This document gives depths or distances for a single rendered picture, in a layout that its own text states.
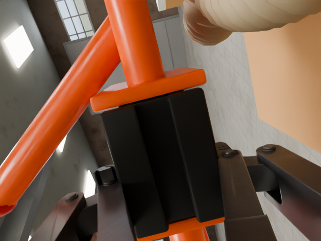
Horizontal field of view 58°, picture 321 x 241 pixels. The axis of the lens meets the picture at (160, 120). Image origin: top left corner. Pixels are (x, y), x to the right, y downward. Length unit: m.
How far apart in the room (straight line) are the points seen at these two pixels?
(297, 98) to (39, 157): 0.22
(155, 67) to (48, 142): 0.08
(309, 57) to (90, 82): 0.17
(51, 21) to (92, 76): 8.95
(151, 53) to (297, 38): 0.15
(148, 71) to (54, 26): 9.01
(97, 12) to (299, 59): 8.67
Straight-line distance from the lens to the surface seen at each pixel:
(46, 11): 9.10
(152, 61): 0.15
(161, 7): 2.19
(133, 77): 0.15
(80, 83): 0.18
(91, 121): 10.24
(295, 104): 0.30
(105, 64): 0.18
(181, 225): 0.17
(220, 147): 0.18
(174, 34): 9.07
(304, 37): 0.26
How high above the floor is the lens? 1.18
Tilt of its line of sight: 1 degrees up
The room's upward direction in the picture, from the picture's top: 104 degrees counter-clockwise
